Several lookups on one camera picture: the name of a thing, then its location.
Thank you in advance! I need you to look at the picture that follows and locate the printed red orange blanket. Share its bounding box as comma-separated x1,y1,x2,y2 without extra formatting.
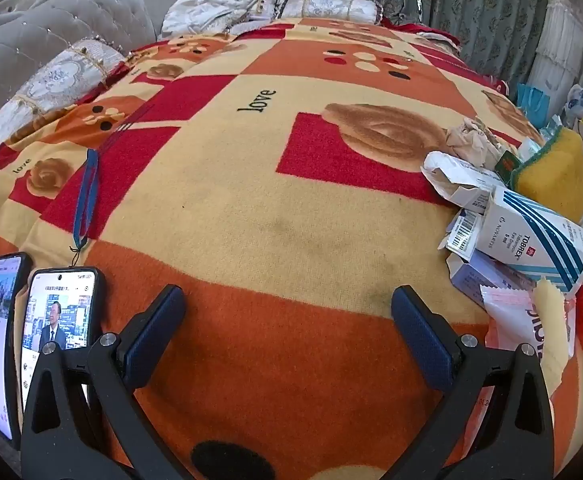
0,17,583,480

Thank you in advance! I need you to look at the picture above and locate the grey upholstered sofa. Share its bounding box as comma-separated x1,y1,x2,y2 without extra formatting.
0,0,197,126

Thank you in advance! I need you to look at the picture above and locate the yellow green sponge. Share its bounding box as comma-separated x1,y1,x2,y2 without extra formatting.
509,126,583,223

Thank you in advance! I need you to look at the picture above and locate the white lace curtain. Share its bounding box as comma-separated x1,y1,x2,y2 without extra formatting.
529,0,583,121

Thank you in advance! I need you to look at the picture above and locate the crumpled beige tissue paper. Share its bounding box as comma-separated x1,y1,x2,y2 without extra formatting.
444,116,507,168

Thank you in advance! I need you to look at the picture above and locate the green patterned curtain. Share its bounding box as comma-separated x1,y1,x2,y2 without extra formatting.
266,0,552,96

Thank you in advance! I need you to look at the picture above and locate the small white barcode box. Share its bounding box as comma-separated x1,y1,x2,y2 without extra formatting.
439,208,485,261

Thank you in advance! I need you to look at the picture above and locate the lavender medicine box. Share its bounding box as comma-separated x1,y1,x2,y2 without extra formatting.
445,250,532,311

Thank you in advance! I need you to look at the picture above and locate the white tablet box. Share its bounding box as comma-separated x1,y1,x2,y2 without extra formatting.
421,151,505,208

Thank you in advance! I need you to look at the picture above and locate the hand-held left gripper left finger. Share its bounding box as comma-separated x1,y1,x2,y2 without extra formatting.
20,284,193,480

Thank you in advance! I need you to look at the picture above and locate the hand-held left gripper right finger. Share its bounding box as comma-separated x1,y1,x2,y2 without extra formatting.
390,284,555,480

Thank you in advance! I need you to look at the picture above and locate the white gold embroidered pillow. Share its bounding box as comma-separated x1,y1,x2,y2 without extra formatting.
0,40,127,156
279,0,385,26
162,0,282,38

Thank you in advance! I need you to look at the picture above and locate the pink snack packet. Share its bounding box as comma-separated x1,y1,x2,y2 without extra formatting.
479,284,577,361

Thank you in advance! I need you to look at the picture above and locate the blue lanyard strap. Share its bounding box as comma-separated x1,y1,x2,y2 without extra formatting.
70,147,100,266

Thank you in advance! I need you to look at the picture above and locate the yellow cloth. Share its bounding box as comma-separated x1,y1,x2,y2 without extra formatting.
531,280,572,396

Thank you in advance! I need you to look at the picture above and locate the red fringed blanket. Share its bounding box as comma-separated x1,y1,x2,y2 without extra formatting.
381,20,462,53

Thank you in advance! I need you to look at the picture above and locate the teal shopping bag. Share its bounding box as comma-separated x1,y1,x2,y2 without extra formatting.
516,84,552,123

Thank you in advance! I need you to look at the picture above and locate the white blue striped box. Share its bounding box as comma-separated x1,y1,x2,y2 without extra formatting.
473,186,583,295

